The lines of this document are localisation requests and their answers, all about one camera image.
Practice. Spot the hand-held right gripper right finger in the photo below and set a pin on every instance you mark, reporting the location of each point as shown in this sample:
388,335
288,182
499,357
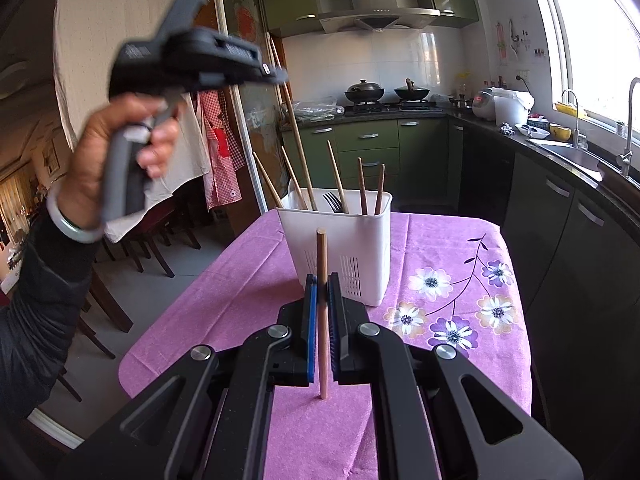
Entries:
336,330

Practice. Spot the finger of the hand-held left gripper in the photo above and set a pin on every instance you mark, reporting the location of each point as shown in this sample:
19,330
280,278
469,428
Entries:
240,47
250,74

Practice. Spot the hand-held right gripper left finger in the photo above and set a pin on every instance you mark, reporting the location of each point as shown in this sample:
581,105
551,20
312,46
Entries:
311,330

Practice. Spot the brown wooden chopstick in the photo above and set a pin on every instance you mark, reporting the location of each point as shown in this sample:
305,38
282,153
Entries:
322,260

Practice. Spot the white plastic utensil holder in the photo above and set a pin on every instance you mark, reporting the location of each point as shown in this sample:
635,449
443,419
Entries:
320,250

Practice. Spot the tall slanted wooden chopstick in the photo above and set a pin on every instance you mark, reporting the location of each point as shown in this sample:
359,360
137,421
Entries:
299,150

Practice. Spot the group of wooden chopsticks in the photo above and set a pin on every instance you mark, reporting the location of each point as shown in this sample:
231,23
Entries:
362,187

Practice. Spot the person's left forearm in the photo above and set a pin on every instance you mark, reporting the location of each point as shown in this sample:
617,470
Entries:
40,310

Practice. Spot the person's left hand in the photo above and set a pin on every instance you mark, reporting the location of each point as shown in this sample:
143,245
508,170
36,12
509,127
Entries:
100,160

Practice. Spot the sliding glass door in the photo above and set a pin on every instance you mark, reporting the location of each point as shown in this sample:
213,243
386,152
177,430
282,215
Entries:
245,110

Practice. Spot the white hanging cloth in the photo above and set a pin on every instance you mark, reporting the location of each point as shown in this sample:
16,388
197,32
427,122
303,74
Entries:
125,10

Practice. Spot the clear plastic bag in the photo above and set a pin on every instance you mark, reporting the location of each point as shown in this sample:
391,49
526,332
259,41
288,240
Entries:
317,109

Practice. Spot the red checked apron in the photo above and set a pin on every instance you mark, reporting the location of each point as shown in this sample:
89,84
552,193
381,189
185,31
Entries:
222,155

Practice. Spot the pink floral tablecloth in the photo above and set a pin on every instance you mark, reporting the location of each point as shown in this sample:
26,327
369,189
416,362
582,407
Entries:
225,310

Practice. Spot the black wok with lid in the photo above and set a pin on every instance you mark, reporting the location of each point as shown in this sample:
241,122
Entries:
364,92

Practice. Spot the metal fork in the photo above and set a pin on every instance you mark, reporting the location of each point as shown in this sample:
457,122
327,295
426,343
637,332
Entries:
336,202

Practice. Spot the range hood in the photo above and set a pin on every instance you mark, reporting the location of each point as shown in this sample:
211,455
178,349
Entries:
375,5

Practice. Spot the green lower cabinets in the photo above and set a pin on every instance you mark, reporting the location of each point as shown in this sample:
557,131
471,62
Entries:
370,160

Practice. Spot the gas stove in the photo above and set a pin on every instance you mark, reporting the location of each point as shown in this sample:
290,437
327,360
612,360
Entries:
395,108

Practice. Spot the dark wooden chair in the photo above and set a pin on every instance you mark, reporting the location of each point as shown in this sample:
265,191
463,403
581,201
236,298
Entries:
145,245

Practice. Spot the pale jade bangle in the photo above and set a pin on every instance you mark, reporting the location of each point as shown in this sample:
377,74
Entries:
70,225

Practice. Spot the seasoning bottles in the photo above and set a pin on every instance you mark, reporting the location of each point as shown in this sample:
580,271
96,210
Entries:
461,95

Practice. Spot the rice cooker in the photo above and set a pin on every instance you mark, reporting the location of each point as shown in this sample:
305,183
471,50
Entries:
484,105

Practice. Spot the dark lower cabinets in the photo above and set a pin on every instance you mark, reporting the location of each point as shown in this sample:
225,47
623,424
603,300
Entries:
565,240

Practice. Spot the white plastic container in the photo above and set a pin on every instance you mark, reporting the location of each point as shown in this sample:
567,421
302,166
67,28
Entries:
515,106

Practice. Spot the white bowl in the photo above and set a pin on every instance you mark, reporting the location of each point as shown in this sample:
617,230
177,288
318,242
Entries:
534,132

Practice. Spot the steel sink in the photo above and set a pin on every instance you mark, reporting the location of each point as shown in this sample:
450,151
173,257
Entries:
575,155

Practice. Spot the yellow bowl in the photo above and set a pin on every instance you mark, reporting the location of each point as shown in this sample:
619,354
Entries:
561,134

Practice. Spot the small faucet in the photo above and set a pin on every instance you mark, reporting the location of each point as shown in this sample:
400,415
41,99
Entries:
575,120

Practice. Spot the yellow tray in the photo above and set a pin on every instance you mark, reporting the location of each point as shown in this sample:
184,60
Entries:
570,109

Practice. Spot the window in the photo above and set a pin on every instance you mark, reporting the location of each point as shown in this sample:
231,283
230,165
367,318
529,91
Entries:
600,35

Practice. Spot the tall curved faucet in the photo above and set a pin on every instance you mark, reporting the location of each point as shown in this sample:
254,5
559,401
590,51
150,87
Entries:
629,125

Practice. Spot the wall hooks with utensils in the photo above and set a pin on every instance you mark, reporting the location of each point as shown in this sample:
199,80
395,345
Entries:
520,42

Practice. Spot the wall socket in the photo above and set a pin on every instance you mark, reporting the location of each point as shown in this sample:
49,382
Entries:
523,77

